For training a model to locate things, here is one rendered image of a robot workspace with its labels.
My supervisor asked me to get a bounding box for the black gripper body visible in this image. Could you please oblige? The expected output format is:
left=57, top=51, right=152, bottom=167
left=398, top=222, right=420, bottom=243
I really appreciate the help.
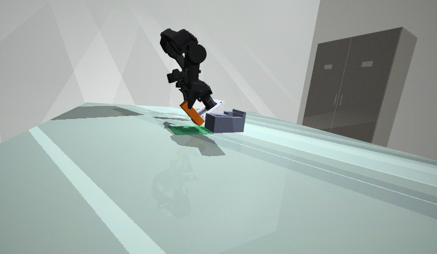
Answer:
left=176, top=65, right=207, bottom=91

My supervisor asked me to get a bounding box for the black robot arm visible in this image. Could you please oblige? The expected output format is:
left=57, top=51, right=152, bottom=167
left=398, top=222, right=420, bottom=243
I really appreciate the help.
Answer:
left=160, top=28, right=217, bottom=110

